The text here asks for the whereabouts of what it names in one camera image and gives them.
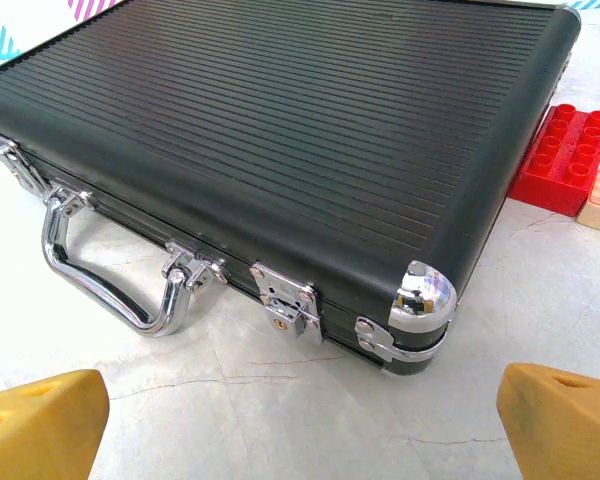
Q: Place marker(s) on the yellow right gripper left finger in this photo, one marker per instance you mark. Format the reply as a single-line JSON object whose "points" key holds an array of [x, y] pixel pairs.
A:
{"points": [[35, 430]]}

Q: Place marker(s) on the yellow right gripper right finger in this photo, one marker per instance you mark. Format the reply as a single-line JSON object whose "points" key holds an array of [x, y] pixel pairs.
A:
{"points": [[565, 430]]}

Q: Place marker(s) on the red toy building brick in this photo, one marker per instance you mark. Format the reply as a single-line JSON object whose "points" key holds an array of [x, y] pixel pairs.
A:
{"points": [[555, 165]]}

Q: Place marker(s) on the black ribbed briefcase chrome fittings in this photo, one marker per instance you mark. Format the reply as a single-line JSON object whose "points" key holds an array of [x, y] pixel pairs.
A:
{"points": [[280, 125]]}

